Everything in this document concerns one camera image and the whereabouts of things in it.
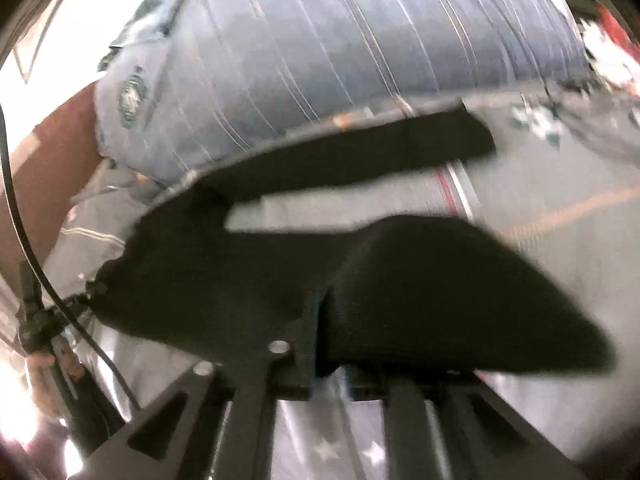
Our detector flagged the black pants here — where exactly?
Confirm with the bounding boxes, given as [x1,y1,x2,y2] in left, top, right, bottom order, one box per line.
[88,106,616,377]

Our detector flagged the left hand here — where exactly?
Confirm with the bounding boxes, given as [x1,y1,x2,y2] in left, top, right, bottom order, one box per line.
[26,344,86,418]

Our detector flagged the brown headboard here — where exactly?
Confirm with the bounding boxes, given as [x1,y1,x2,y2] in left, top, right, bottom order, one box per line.
[11,84,102,263]

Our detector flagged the grey patterned bed sheet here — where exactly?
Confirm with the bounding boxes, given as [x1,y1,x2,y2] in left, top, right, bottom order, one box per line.
[44,92,639,479]

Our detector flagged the teal cloth behind pillow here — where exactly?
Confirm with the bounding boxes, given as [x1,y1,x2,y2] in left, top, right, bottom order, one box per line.
[98,0,184,73]

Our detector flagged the blue plaid pillow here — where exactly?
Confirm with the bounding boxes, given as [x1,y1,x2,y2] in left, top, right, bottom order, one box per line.
[94,0,588,184]

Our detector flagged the red white bag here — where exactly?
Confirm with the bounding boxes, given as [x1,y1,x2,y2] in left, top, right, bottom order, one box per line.
[579,6,639,96]

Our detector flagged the black cable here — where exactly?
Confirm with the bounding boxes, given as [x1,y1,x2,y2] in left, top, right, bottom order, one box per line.
[0,104,142,413]

